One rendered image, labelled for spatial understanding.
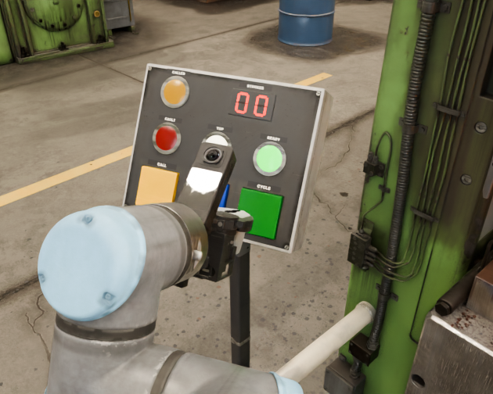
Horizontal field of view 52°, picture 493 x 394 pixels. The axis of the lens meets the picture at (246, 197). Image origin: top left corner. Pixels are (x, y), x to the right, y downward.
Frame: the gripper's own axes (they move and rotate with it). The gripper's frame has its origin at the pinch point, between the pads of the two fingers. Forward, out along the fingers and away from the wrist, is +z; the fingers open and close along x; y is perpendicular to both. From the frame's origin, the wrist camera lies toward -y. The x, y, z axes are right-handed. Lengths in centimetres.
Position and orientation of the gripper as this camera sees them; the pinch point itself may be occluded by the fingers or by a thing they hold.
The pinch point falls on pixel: (240, 213)
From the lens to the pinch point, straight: 75.3
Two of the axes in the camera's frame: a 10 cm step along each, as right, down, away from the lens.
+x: 9.2, 2.1, -3.3
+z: 3.4, -0.3, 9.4
